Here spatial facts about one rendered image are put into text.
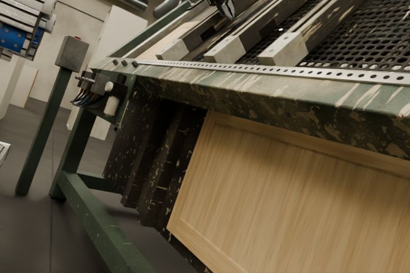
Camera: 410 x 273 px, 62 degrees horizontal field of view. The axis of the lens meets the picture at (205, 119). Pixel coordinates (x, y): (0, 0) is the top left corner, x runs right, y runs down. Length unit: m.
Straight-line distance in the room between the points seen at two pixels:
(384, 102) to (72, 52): 1.72
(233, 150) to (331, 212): 0.44
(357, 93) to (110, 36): 5.15
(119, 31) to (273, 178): 4.86
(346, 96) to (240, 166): 0.57
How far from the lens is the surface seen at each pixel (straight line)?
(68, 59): 2.08
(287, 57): 0.98
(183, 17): 2.15
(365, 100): 0.69
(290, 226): 1.02
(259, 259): 1.08
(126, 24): 5.75
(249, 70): 0.97
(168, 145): 1.51
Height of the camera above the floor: 0.68
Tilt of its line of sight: 2 degrees up
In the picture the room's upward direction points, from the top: 19 degrees clockwise
